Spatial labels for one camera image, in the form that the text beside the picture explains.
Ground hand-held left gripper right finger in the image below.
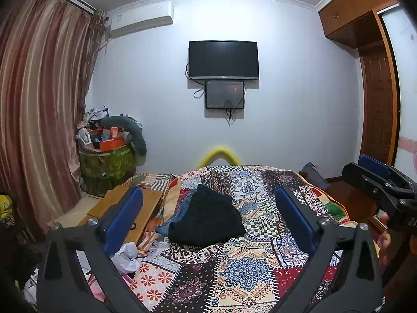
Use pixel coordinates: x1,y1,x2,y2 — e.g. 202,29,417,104
275,186,382,313

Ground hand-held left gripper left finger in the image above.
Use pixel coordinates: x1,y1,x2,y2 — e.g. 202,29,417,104
36,186,150,313

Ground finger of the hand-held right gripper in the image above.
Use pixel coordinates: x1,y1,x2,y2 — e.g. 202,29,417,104
358,155,391,178
342,163,414,203

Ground black pants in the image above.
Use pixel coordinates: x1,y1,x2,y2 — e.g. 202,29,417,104
168,184,246,249

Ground blue denim pants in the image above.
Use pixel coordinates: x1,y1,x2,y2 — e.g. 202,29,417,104
155,196,196,235

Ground person's right hand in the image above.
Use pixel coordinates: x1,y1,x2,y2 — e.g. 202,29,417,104
378,213,395,266

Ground brown wooden board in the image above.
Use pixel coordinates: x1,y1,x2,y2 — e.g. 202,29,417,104
76,184,163,245

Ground crumpled white paper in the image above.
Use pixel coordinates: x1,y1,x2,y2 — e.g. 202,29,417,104
111,242,145,274

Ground dark cloth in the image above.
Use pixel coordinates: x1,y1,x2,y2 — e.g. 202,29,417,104
299,162,330,190

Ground green storage basket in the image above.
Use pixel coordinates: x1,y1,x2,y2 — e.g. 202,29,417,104
78,143,137,196

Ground brown wooden door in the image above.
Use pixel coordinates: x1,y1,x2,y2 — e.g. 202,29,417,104
358,44,400,167

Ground patchwork blanket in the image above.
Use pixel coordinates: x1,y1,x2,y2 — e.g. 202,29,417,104
120,165,359,313

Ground orange box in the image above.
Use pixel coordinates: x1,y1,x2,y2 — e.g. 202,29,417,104
99,140,126,152

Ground grey tube pillow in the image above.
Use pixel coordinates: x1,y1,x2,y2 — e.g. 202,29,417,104
99,115,148,156

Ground yellow foam tube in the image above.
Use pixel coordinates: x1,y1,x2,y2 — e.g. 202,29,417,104
199,147,241,167

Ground yellow plush toy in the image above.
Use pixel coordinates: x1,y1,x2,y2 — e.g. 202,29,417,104
0,194,14,229

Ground small black monitor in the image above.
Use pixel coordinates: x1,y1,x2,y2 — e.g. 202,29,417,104
205,80,246,110

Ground striped red curtain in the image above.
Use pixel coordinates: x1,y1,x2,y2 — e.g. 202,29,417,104
0,0,106,242

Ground wooden wardrobe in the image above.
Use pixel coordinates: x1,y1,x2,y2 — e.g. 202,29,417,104
317,0,417,183

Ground white air conditioner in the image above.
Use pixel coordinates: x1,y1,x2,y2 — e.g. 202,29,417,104
106,2,175,38

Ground black wall television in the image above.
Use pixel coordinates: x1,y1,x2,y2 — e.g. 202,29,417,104
188,40,260,81

